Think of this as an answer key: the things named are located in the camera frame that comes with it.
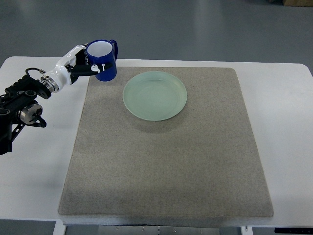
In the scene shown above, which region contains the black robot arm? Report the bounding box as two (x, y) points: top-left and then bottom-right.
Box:
(0, 68), (51, 155)

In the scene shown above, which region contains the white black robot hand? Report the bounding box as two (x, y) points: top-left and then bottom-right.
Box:
(41, 43), (98, 93)

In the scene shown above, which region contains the black label strip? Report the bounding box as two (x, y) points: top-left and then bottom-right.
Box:
(274, 228), (313, 235)

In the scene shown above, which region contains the blue enamel mug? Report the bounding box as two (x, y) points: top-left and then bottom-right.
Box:
(86, 40), (118, 82)

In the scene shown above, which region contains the cardboard box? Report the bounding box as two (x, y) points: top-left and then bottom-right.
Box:
(268, 0), (313, 7)

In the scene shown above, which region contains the metal table frame bracket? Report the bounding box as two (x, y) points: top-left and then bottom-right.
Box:
(98, 225), (220, 235)

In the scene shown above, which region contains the grey felt mat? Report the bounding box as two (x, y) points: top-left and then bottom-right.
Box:
(59, 67), (273, 219)

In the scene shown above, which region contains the pale green plate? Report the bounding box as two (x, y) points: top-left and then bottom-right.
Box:
(123, 71), (187, 121)

